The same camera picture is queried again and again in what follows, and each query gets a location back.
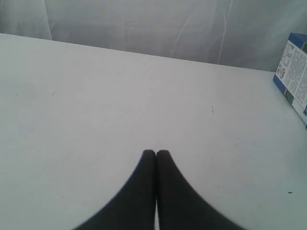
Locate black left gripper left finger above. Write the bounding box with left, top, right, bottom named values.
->
left=76, top=150, right=156, bottom=230

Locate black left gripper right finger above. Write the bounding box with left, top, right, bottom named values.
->
left=156, top=150, right=242, bottom=230

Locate blue white cardboard box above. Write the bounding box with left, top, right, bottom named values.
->
left=273, top=33, right=307, bottom=123

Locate white backdrop cloth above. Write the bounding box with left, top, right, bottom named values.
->
left=0, top=0, right=307, bottom=71

